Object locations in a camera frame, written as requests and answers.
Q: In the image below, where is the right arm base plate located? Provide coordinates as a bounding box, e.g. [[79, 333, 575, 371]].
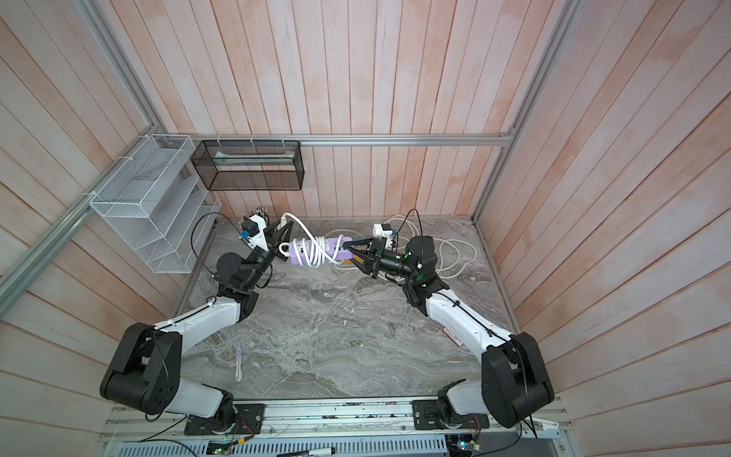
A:
[[411, 398, 489, 431]]

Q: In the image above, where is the white cord of purple strip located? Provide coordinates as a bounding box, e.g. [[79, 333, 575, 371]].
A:
[[277, 211, 344, 270]]

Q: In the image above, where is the black marker pen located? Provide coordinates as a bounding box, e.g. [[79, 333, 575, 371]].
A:
[[277, 447, 336, 457]]

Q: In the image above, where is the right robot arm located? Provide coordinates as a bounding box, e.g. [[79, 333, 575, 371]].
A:
[[344, 236, 555, 428]]

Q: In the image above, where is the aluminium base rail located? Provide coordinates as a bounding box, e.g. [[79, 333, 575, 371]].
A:
[[95, 396, 583, 456]]

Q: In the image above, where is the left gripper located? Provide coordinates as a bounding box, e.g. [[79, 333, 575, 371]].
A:
[[243, 217, 293, 289]]

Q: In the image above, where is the black mesh basket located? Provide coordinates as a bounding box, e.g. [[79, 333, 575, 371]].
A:
[[192, 139, 305, 192]]

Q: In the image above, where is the pink white card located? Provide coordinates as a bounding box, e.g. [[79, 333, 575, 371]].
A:
[[443, 329, 463, 347]]

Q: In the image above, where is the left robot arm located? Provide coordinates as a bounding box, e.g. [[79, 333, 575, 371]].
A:
[[100, 215, 292, 434]]

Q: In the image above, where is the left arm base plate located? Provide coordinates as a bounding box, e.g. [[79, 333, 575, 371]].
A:
[[184, 404, 266, 436]]

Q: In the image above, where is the horizontal aluminium wall rail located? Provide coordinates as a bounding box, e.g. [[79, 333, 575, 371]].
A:
[[183, 133, 512, 147]]

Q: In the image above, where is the white wire mesh shelf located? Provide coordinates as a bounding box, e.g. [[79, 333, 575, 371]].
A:
[[91, 134, 221, 274]]

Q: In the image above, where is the purple power strip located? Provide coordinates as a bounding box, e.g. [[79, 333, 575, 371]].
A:
[[290, 235, 354, 268]]

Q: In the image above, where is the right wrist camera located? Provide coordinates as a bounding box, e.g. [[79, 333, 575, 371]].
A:
[[372, 223, 398, 249]]

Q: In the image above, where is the bundle of pencils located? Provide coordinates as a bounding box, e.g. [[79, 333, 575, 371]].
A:
[[244, 207, 270, 221]]

